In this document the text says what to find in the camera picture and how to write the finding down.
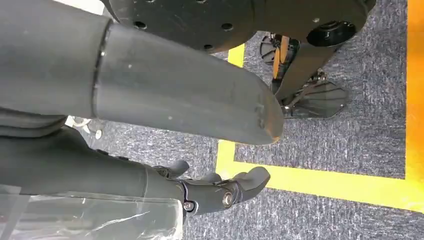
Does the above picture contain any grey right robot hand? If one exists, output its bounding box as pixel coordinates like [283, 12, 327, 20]
[0, 0, 285, 217]

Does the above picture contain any robot's black leg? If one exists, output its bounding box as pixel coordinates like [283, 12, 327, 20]
[274, 41, 340, 102]

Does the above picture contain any clear plastic sheet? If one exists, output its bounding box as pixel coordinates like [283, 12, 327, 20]
[0, 184, 185, 240]

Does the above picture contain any yellow floor tape frame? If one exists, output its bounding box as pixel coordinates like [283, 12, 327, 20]
[215, 0, 424, 215]

